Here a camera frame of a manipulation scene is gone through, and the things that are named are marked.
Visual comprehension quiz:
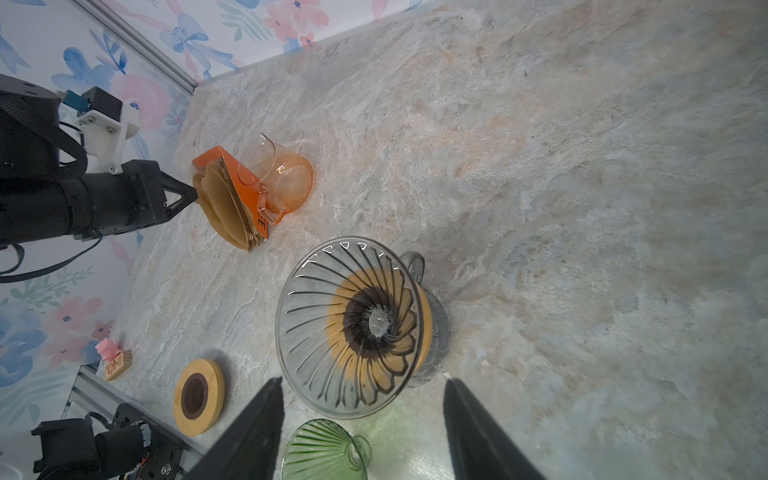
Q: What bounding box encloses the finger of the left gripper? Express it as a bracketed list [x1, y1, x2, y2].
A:
[161, 172, 198, 219]

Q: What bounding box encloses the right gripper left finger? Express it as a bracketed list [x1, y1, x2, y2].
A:
[183, 377, 285, 480]

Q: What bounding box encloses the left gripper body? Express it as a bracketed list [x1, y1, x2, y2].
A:
[1, 76, 169, 246]

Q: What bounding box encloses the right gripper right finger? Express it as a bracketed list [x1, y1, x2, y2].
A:
[443, 379, 545, 480]

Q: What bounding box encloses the orange coffee filter holder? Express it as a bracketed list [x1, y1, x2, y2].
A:
[192, 146, 277, 252]

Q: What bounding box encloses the wooden ring dripper base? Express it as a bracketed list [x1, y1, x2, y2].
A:
[326, 269, 434, 391]

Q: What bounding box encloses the grey glass dripper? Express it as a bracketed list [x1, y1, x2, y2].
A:
[275, 236, 430, 419]

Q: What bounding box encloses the grey glass carafe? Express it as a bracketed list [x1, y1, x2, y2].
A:
[400, 251, 451, 388]

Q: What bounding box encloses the green glass dripper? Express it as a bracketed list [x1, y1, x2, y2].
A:
[281, 419, 372, 480]

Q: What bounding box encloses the orange glass carafe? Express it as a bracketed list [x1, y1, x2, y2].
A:
[238, 133, 314, 224]

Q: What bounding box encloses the pink toy on block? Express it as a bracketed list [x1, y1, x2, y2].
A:
[95, 338, 132, 381]

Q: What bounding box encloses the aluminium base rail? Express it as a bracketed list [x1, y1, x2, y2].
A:
[62, 366, 208, 468]

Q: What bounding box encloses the left aluminium corner post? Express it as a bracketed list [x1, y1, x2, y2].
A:
[71, 0, 198, 94]

